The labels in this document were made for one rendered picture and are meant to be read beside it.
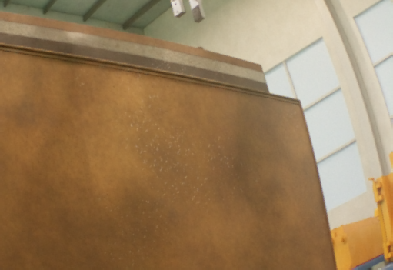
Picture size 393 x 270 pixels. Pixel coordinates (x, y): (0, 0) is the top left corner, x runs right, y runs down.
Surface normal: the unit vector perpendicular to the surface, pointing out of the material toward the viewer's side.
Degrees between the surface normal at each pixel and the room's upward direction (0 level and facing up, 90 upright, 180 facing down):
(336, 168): 90
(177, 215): 90
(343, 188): 90
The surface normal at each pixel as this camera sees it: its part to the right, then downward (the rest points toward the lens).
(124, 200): 0.66, -0.43
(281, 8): -0.70, -0.12
